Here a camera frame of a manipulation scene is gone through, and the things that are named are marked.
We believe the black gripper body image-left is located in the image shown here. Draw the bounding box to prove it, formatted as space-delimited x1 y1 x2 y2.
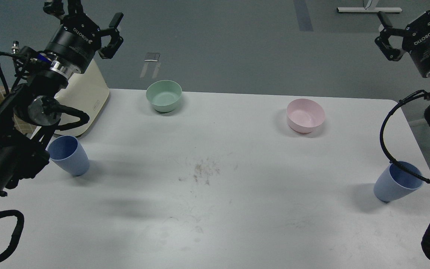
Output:
46 14 101 74

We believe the cream white toaster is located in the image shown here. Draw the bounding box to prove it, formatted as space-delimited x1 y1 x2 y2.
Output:
31 58 110 139

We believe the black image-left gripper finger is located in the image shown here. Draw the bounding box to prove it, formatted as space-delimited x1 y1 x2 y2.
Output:
98 12 124 59
43 0 85 20

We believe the white desk foot bar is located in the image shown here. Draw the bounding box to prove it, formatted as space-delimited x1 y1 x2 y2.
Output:
336 0 403 13

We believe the green bowl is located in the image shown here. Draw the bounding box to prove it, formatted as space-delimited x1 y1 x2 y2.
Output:
146 80 183 113

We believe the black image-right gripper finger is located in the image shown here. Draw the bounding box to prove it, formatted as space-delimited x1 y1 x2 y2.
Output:
375 12 409 61

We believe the pink bowl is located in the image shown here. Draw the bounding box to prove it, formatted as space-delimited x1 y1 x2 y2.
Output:
286 98 326 133

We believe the blue cup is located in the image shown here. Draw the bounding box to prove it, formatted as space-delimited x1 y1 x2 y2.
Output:
373 163 424 202
47 136 90 176

